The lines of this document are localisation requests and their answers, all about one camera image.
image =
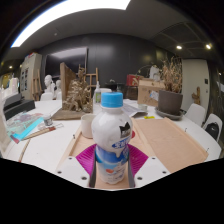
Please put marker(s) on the small paint jar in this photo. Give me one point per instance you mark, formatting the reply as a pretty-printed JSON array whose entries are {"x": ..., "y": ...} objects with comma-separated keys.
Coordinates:
[{"x": 48, "y": 120}]

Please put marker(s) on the colourful painted sheet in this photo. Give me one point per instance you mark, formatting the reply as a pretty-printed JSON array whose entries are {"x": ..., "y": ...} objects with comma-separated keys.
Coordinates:
[{"x": 23, "y": 126}]

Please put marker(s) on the white shelf cabinet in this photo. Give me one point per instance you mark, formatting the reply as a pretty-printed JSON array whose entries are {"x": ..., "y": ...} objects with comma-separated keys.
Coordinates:
[{"x": 30, "y": 75}]

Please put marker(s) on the grey plant saucer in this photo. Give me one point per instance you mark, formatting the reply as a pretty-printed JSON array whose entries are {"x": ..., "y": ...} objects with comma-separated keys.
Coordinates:
[{"x": 166, "y": 116}]

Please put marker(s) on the wooden wall figure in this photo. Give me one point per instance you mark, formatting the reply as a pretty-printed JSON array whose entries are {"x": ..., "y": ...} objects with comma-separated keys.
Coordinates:
[{"x": 196, "y": 96}]

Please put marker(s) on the wooden paint brush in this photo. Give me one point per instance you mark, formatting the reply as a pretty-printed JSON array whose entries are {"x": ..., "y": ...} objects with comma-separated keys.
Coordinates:
[{"x": 41, "y": 132}]

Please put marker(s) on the small yellow tag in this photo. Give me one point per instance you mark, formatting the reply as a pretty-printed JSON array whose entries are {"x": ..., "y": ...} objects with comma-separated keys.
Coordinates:
[{"x": 149, "y": 117}]

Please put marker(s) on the white plaster bust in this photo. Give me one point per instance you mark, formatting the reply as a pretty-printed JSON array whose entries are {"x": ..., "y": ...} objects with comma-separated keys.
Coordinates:
[{"x": 49, "y": 83}]

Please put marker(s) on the black backpack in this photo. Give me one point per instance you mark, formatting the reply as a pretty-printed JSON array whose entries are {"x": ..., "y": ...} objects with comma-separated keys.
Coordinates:
[{"x": 213, "y": 130}]

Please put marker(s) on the white plastic chair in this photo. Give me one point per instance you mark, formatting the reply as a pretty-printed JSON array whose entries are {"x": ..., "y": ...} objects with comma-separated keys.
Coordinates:
[
  {"x": 195, "y": 113},
  {"x": 213, "y": 117}
]

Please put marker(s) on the red box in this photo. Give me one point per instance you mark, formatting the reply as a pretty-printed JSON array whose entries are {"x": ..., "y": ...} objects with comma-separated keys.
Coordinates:
[{"x": 134, "y": 80}]

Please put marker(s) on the dried plant in grey pot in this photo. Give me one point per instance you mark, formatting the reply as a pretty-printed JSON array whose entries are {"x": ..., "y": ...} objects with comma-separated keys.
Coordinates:
[{"x": 170, "y": 101}]

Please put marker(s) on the black wall screen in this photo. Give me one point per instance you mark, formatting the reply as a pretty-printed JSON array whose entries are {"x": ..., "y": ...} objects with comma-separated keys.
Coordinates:
[{"x": 66, "y": 60}]

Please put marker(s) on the white spray bottle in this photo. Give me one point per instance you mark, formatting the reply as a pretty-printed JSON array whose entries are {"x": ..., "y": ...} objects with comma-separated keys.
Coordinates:
[{"x": 97, "y": 95}]

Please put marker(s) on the wooden easel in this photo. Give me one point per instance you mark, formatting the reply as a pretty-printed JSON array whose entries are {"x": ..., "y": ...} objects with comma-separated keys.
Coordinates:
[{"x": 90, "y": 80}]

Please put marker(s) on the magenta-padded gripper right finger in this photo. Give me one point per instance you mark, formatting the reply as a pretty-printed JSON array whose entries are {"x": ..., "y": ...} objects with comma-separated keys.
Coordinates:
[{"x": 150, "y": 168}]

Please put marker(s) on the brown cardboard box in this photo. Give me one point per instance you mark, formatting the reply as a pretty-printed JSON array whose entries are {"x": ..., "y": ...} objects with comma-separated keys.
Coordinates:
[{"x": 148, "y": 93}]

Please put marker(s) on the white ceramic cup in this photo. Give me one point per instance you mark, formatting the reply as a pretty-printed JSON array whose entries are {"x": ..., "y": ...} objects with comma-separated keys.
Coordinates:
[{"x": 87, "y": 126}]

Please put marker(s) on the golden sculpture on wooden board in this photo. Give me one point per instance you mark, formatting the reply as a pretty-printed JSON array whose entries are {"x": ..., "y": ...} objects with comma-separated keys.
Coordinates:
[{"x": 78, "y": 96}]

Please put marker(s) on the long ceiling light strip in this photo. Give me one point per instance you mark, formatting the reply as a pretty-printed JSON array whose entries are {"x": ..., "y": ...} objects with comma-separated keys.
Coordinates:
[{"x": 66, "y": 11}]

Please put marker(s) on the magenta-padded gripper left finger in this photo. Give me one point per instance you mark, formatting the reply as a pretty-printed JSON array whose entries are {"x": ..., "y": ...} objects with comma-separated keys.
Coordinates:
[{"x": 75, "y": 170}]

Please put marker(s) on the white blue-capped drink bottle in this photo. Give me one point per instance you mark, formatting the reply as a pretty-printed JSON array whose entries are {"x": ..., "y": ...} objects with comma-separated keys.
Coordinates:
[{"x": 111, "y": 133}]

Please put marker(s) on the black storage case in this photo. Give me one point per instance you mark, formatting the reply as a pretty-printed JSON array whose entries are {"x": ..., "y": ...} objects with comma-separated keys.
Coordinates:
[{"x": 18, "y": 106}]

